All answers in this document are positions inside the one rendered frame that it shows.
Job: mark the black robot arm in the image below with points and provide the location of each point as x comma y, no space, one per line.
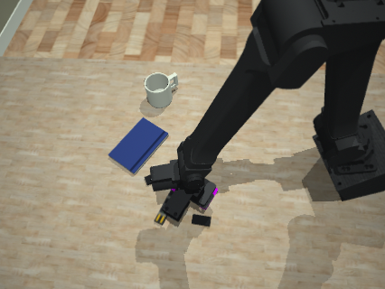
303,34

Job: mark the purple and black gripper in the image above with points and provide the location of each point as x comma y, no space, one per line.
209,192

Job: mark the pale grey mug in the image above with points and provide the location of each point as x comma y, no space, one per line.
158,82

